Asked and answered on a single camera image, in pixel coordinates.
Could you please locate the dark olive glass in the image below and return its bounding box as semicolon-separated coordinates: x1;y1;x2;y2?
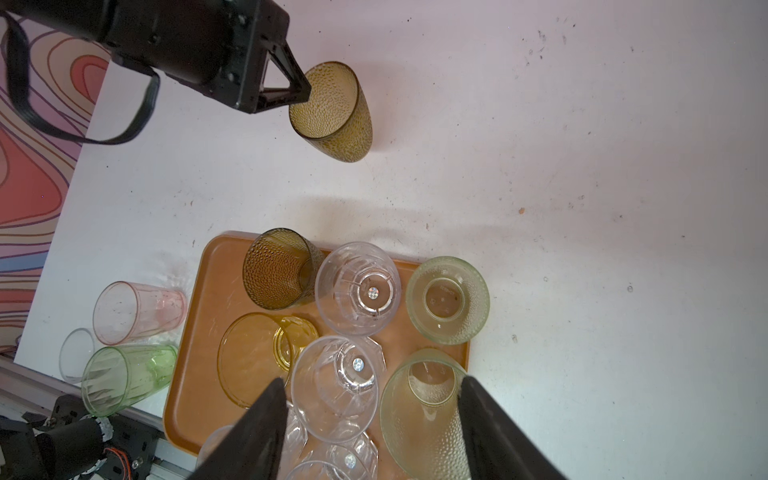
242;228;325;310

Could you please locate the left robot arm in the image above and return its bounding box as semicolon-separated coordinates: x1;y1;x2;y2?
1;0;311;114

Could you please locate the brown plastic tray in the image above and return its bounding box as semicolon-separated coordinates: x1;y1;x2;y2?
163;231;470;479

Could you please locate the yellow glass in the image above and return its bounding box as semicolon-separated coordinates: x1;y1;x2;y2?
217;312;319;408

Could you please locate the tall pale green glass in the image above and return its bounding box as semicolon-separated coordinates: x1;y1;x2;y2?
379;348;471;479

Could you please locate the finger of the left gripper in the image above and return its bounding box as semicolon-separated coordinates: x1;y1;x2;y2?
257;43;312;111

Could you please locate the pink glass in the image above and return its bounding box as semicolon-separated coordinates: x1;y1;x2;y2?
92;281;187;346

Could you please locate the bright green glass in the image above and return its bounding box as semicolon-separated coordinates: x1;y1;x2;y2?
80;344;178;417

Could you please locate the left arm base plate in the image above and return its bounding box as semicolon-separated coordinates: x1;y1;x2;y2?
23;395;161;479

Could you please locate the small pale green glass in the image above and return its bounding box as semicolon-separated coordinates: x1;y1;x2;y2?
405;256;490;345

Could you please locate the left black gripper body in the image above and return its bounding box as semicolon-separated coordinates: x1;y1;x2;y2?
104;1;290;114

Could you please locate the brown glass back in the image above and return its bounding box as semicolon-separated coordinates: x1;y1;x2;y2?
289;61;373;163

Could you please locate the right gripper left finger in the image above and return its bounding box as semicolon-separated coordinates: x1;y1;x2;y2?
189;378;288;479

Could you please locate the small clear glass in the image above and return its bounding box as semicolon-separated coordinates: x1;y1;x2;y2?
58;328;97;384

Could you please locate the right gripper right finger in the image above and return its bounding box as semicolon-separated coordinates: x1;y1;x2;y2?
458;376;565;480

